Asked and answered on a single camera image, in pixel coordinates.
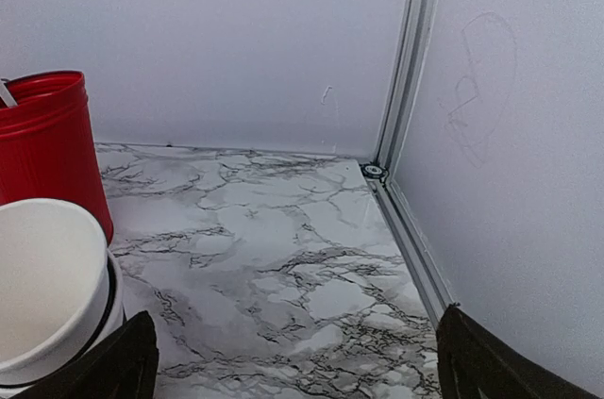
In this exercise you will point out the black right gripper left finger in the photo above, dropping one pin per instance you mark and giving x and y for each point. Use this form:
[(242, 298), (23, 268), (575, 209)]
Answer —
[(123, 365)]

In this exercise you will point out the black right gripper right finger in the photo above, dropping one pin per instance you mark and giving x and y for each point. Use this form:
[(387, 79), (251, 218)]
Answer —
[(474, 363)]

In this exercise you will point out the black paper coffee cup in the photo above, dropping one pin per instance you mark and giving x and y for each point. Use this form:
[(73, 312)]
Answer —
[(61, 289)]

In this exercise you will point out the red cylindrical canister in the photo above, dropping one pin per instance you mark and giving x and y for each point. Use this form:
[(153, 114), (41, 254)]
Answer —
[(47, 148)]

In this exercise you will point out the white sugar stick packets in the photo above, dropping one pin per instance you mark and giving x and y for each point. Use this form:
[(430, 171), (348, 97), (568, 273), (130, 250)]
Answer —
[(6, 96)]

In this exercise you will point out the aluminium frame post right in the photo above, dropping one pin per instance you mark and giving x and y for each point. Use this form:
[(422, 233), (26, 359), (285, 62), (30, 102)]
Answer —
[(384, 173)]

